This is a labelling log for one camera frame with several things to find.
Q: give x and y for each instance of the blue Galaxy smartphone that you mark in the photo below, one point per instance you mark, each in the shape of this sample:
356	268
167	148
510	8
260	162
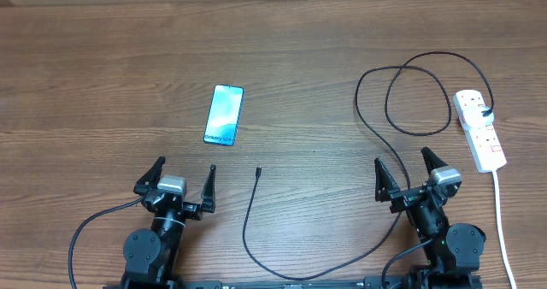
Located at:
224	112

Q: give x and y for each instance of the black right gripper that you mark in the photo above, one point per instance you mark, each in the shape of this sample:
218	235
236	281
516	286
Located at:
386	189

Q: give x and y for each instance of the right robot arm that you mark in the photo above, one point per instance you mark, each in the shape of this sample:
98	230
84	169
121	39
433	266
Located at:
452	250

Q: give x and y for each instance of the white charger plug adapter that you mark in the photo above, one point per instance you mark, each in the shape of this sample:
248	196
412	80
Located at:
476	117

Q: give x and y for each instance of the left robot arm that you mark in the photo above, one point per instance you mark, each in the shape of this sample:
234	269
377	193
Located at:
151	253

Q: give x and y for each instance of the white power strip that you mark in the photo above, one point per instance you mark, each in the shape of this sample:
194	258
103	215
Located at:
483	142

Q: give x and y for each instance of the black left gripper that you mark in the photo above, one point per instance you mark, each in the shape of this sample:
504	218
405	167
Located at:
193	210

